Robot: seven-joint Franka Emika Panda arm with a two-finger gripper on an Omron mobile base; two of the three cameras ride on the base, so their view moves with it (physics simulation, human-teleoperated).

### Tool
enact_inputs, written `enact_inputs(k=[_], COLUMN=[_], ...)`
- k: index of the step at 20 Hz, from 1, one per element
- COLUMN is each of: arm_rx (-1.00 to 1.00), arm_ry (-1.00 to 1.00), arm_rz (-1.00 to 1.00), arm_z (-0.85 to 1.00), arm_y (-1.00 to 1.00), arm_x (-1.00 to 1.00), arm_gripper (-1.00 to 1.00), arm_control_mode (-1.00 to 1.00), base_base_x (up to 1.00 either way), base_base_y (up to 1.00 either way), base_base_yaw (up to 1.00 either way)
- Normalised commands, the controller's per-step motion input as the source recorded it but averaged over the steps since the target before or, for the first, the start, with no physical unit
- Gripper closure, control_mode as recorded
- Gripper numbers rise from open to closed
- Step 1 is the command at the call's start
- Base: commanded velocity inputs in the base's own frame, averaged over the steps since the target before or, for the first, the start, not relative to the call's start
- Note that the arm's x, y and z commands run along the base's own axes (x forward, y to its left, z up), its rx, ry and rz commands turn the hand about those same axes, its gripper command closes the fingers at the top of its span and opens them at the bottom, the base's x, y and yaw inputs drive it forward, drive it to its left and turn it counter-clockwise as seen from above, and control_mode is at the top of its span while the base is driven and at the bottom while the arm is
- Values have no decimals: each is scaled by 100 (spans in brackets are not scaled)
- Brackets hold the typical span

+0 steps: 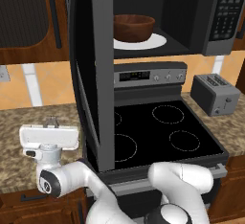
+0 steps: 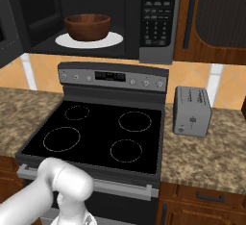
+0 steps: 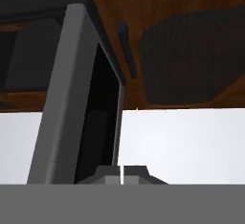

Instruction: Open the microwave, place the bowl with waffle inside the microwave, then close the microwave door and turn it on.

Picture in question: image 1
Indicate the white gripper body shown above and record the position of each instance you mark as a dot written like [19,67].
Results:
[48,137]

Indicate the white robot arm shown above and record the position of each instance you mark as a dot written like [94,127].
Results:
[188,183]

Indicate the black microwave door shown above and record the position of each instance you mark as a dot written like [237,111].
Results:
[92,74]

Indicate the brown cupboard door, dark panel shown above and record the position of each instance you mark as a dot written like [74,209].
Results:
[22,17]

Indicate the brown wooden bowl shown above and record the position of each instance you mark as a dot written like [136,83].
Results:
[134,27]

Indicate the white microwave turntable plate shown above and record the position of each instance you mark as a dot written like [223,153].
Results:
[153,42]

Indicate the black microwave oven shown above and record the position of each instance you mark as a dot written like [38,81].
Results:
[194,14]

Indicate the brown wooden drawer front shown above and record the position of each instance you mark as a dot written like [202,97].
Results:
[19,205]

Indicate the black and steel stove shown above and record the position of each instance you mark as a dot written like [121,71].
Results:
[162,129]

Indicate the silver stove knob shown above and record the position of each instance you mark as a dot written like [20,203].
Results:
[156,78]
[181,76]
[168,77]

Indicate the grey toaster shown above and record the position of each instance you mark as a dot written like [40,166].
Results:
[213,95]

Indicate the brown wooden base cupboard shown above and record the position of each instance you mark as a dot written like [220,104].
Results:
[231,189]

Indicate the grey wall socket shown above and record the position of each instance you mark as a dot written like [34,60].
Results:
[4,73]

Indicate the brown wooden wall cupboard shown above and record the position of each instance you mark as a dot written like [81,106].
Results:
[240,42]

